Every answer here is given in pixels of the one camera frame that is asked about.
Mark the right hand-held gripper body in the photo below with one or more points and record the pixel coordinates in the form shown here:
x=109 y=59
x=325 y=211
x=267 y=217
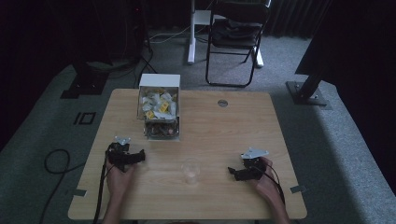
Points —
x=252 y=168

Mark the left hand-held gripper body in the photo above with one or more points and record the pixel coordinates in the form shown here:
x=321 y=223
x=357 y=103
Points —
x=120 y=155

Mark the person's right hand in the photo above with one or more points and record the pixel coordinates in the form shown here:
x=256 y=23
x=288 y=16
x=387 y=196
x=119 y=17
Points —
x=266 y=185

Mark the person's left hand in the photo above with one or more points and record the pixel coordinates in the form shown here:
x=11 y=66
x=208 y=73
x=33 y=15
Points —
x=120 y=182

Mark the pile of dark packets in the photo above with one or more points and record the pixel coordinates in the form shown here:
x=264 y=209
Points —
x=162 y=128

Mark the clear glass cup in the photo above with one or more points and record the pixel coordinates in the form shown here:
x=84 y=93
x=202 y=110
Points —
x=190 y=170

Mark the grey tape piece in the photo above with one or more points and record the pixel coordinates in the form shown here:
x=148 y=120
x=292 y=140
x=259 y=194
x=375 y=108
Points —
x=79 y=193
x=298 y=189

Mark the pile of white yellow sachets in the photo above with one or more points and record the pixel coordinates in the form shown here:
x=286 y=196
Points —
x=157 y=104

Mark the round grey table grommet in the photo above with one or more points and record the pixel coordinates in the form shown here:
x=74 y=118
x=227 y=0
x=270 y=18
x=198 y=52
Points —
x=222 y=103

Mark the white cardboard box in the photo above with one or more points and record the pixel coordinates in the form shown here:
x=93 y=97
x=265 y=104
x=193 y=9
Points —
x=159 y=81

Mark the white desk leg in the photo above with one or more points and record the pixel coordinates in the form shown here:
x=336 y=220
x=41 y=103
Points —
x=193 y=37
x=259 y=59

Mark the black folding chair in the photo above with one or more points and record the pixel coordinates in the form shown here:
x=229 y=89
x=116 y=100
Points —
x=230 y=49

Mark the dark cloth bag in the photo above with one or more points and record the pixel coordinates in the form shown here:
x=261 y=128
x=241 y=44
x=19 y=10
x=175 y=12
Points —
x=236 y=29

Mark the dark curtain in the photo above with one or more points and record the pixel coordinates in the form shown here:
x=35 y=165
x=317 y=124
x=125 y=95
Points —
x=358 y=37

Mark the black stand with base plate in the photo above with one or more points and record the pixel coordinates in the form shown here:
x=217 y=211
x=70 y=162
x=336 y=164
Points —
x=306 y=91
x=85 y=82

